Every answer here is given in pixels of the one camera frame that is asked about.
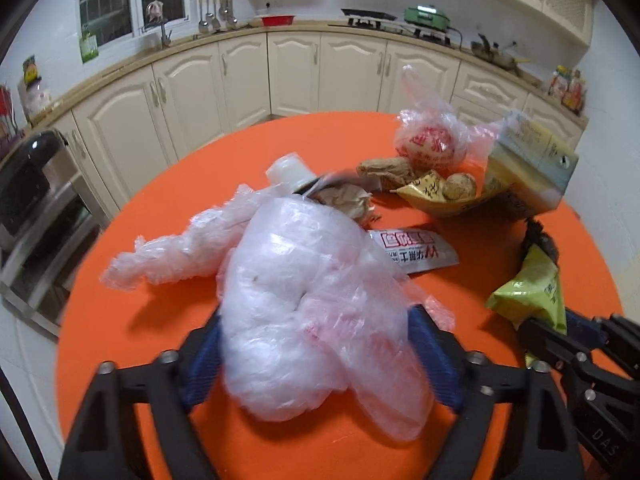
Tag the red-print clear plastic bag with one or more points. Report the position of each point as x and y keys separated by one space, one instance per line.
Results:
x=425 y=142

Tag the large clear plastic bag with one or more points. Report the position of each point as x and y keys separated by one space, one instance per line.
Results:
x=290 y=310

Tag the silver red-print wrapper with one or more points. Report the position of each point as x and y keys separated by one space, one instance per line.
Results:
x=420 y=252

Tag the green electric pot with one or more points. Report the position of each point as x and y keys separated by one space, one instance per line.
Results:
x=427 y=15

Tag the yellow-green snack packet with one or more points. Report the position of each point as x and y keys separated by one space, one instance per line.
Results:
x=535 y=290

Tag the crumpled brown paper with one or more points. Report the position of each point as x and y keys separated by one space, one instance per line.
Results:
x=345 y=200

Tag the black steel oven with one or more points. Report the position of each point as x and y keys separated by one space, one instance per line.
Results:
x=35 y=210

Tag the cream kitchen base cabinets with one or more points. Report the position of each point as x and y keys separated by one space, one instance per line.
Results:
x=295 y=75

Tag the red utensil holder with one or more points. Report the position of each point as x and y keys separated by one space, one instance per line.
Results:
x=7 y=115

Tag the yellow foil wrapper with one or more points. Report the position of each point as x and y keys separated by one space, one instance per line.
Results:
x=440 y=207

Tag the cluster of seasoning packages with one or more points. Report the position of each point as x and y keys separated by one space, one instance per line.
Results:
x=567 y=87

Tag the brown walnut pastry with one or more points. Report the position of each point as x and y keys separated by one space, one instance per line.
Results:
x=462 y=187
x=385 y=170

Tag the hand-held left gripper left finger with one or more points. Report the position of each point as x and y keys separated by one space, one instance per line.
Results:
x=200 y=365

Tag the clear storage jar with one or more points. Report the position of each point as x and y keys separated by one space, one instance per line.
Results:
x=35 y=100

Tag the red basin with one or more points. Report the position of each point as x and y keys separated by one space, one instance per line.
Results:
x=277 y=20

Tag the beige drink carton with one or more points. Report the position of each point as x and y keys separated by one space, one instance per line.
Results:
x=530 y=160

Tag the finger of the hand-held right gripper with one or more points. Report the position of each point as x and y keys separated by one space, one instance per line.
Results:
x=582 y=332
x=550 y=342

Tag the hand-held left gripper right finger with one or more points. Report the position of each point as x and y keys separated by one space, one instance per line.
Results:
x=435 y=355

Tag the small pink ornament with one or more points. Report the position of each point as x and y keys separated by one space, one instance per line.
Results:
x=155 y=10

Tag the steel utensil rack with ladles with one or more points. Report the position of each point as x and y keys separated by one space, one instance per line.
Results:
x=216 y=7

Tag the steel faucet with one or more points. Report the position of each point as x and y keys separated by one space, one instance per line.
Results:
x=164 y=35

